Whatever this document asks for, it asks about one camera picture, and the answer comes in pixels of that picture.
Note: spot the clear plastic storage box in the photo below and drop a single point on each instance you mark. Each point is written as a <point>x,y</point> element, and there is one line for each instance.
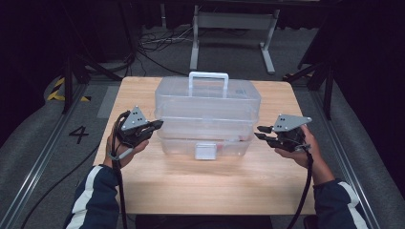
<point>207,114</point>

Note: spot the person's right hand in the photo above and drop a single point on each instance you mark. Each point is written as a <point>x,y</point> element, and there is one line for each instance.
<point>310,159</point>

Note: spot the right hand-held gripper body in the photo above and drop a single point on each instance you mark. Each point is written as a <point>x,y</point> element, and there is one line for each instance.
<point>291,133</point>

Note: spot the person's left hand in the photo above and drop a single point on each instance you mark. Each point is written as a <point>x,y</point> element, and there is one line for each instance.
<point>121,156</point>

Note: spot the grey metal desk frame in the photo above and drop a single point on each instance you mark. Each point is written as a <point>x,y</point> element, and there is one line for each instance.
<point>234,20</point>

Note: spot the black metal stand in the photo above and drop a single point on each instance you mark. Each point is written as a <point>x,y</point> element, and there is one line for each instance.
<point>67,86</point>
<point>328,92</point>

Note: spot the red and white tube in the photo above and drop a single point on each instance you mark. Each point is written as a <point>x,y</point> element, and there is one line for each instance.
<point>243,138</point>

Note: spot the metal floor rail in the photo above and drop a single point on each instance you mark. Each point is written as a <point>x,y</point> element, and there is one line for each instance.
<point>41,162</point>
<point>347,159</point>

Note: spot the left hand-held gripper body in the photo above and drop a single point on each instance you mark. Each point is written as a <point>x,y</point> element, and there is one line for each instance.
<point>133,124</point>

